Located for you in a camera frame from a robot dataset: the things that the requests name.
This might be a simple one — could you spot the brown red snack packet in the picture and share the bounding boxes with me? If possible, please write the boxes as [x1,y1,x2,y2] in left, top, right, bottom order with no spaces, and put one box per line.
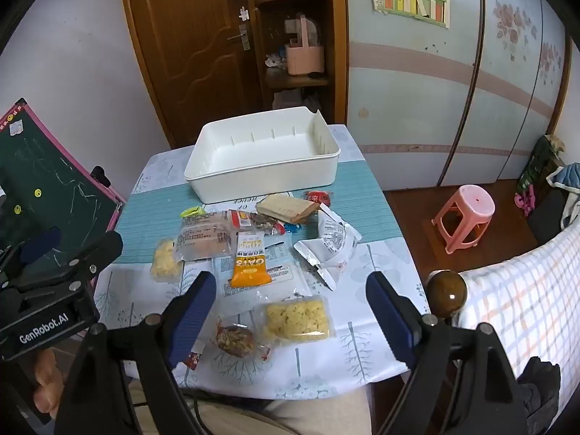
[227,209,254,236]

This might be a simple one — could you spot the white plastic storage bin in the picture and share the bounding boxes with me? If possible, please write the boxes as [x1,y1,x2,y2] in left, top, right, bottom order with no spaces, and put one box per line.
[184,106,341,204]

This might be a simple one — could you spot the dark cloth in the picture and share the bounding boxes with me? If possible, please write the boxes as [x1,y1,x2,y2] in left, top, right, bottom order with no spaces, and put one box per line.
[517,357,562,431]

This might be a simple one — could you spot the folded pink towels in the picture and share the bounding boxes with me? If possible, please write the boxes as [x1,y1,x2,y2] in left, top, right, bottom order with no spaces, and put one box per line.
[273,88,318,109]

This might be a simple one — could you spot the large yellow crisp packet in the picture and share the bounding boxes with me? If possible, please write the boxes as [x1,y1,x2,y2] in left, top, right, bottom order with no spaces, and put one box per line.
[253,295,337,344]

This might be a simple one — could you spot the pale floral wardrobe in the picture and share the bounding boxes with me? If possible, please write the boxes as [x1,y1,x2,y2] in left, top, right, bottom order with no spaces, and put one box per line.
[344,0,572,191]

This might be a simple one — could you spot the round brown snack packet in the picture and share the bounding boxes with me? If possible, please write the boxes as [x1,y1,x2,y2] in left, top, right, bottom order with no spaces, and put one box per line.
[214,319,271,362]

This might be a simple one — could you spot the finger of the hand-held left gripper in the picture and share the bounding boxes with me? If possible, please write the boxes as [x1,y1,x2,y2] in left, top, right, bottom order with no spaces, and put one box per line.
[9,230,124,295]
[0,225,63,282]

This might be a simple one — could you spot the person's left hand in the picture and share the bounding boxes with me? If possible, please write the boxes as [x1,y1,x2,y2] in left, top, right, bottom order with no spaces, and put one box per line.
[34,349,69,418]

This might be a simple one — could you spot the orange oat bar packet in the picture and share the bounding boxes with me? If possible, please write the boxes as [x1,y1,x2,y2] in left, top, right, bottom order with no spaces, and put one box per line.
[230,232,273,288]

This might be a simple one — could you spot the red square snack packet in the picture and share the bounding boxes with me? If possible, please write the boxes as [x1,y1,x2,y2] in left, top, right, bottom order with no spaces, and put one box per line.
[303,190,335,209]

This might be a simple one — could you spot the small toys on shelf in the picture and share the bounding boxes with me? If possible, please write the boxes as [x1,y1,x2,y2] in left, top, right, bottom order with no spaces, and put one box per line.
[265,45,287,70]

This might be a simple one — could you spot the pink plastic stool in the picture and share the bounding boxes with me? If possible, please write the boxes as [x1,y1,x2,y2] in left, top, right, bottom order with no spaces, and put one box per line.
[431,185,496,254]

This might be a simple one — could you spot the brown wedge cake packet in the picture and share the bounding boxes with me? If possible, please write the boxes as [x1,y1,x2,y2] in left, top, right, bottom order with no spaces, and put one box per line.
[256,193,320,225]

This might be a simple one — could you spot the round wooden bedpost knob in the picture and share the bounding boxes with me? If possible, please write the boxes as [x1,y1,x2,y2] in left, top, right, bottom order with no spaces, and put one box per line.
[426,270,467,315]

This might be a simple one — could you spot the green plant bag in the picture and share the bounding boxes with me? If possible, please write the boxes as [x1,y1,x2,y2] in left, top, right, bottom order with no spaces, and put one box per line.
[518,136,566,193]

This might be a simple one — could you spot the green chalkboard pink frame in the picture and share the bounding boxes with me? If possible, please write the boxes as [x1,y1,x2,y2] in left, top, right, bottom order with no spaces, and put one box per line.
[0,98,127,291]

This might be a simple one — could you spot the clear bread packet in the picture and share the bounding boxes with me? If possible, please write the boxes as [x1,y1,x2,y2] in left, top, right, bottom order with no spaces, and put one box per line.
[174,212,239,262]

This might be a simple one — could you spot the small yellow cracker packet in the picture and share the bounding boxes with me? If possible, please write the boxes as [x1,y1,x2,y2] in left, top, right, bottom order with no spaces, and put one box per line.
[150,238,184,280]

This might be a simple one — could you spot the wooden corner shelf unit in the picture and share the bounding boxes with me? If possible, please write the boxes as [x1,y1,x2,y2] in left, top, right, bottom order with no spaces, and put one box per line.
[242,0,349,125]

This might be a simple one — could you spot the brown wooden door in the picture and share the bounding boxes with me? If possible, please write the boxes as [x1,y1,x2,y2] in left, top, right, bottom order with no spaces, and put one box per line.
[119,0,264,148]

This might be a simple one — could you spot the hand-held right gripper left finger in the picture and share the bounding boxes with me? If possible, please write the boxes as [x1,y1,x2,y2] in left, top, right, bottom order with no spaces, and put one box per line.
[54,271,218,435]

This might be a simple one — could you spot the metal door handle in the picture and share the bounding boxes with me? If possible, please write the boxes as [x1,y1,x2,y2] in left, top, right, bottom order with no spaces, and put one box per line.
[228,25,251,51]

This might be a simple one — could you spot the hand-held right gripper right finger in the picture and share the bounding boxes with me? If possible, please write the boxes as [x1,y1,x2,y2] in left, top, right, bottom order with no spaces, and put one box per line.
[365,271,529,435]

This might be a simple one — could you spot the white grey snack bag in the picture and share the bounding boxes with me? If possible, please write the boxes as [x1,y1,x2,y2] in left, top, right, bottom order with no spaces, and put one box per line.
[294,204,362,291]

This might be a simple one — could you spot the small red white packet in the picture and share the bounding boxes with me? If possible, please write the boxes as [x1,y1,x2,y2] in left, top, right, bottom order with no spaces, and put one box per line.
[183,342,206,371]

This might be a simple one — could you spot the dark nut snack packet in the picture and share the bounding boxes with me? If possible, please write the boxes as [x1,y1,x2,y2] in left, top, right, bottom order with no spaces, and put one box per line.
[251,214,287,236]

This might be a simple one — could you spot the checked bed sheet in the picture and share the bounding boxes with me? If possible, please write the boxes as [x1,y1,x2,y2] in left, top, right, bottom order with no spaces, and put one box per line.
[453,222,580,399]

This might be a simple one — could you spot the pink handled basket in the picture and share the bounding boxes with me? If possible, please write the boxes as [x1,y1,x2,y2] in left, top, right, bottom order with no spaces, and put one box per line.
[285,14,326,76]

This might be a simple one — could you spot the blue white cloth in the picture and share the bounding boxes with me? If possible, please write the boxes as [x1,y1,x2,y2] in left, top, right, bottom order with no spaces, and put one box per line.
[546,163,580,229]

